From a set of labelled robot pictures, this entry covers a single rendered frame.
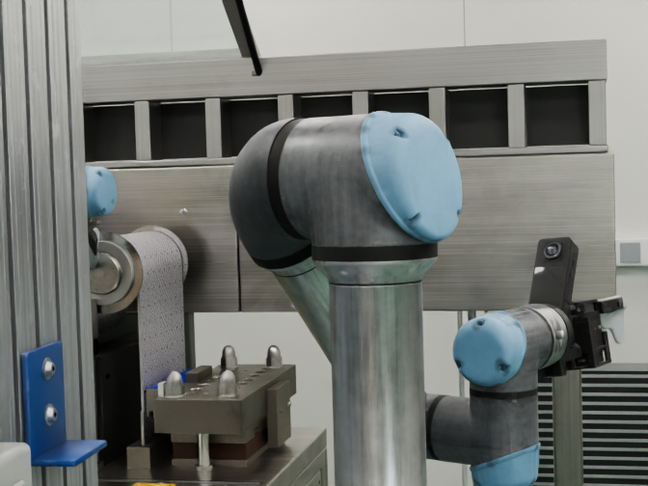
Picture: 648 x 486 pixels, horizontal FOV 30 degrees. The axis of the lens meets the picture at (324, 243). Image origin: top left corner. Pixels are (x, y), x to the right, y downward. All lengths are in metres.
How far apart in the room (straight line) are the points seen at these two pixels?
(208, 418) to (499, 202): 0.70
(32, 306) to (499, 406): 0.56
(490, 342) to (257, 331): 3.63
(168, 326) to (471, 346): 1.11
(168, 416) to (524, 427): 0.95
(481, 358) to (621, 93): 3.44
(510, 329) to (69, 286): 0.49
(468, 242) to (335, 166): 1.32
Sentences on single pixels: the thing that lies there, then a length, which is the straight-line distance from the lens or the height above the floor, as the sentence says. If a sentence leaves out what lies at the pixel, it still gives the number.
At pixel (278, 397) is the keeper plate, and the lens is 2.27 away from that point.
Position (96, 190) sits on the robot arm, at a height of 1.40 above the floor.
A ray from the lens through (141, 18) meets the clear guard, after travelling 2.47.
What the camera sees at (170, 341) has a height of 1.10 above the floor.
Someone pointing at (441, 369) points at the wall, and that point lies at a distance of 4.78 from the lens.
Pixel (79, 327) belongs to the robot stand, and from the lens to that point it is 1.08.
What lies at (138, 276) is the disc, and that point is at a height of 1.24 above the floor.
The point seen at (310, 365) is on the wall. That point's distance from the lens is 4.86.
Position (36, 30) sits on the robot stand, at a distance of 1.01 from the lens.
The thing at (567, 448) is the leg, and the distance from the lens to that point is 2.57.
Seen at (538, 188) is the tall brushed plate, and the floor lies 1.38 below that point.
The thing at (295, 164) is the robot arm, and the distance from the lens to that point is 1.09.
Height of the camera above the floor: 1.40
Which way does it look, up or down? 3 degrees down
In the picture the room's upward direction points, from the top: 2 degrees counter-clockwise
